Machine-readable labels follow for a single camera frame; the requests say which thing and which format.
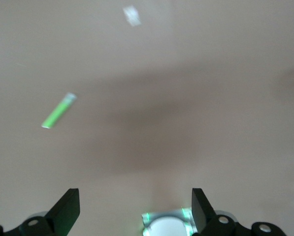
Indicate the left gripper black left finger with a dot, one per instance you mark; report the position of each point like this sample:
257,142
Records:
63,214

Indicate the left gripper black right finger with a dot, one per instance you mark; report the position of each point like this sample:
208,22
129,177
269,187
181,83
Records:
205,218

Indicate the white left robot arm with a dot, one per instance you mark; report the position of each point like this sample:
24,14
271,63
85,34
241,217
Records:
166,227

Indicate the green highlighter pen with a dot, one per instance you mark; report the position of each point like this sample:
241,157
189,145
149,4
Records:
58,111

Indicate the small rectangular tape patch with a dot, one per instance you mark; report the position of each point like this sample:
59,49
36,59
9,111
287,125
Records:
132,15

